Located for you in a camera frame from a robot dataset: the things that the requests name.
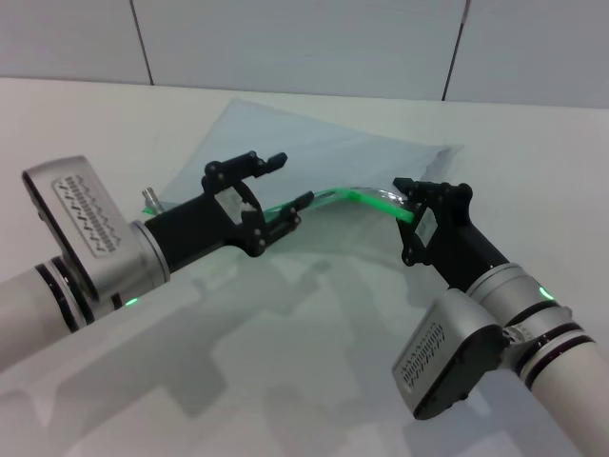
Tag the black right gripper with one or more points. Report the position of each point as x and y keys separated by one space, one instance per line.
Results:
x=461 y=247

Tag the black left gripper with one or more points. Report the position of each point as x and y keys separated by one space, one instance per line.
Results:
x=190 y=228

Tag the clear green-zipped document bag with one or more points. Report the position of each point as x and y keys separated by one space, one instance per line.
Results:
x=309 y=143

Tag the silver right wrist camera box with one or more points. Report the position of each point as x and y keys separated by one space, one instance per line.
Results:
x=438 y=362

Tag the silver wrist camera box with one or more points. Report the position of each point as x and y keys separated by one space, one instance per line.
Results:
x=85 y=209
x=438 y=362

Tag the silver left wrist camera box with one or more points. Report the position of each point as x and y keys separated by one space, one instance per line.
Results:
x=85 y=209

